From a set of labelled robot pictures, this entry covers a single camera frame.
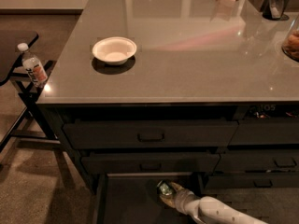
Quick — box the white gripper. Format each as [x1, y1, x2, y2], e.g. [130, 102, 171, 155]
[159, 182, 200, 217]

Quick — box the green soda can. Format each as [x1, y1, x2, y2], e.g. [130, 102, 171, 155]
[157, 180, 174, 196]

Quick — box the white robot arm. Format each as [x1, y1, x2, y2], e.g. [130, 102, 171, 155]
[157, 180, 267, 224]

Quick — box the middle left dark drawer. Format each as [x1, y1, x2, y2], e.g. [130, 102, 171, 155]
[81, 152, 220, 174]

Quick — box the dark drawer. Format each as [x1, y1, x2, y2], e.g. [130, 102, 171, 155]
[215, 149, 299, 173]
[230, 118, 299, 146]
[205, 173, 299, 189]
[63, 119, 237, 149]
[81, 152, 220, 174]

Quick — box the open bottom left drawer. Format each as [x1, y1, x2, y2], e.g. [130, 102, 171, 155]
[92, 174, 202, 224]

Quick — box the bottom right dark drawer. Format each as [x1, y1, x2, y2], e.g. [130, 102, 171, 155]
[205, 173, 299, 189]

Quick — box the top left dark drawer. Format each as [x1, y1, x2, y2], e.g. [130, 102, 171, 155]
[63, 119, 237, 149]

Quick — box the middle right dark drawer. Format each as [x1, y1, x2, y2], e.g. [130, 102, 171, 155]
[215, 149, 299, 173]

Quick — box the top right dark drawer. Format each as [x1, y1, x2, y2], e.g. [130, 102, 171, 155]
[230, 118, 299, 146]

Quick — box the white paper bowl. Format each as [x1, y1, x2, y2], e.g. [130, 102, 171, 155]
[92, 36, 137, 65]

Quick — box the dark side table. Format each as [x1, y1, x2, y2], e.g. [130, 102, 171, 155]
[0, 30, 57, 151]

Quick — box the clear plastic water bottle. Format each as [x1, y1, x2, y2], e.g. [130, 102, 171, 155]
[17, 43, 48, 87]

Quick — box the dark glass container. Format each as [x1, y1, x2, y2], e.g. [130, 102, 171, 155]
[263, 0, 290, 21]

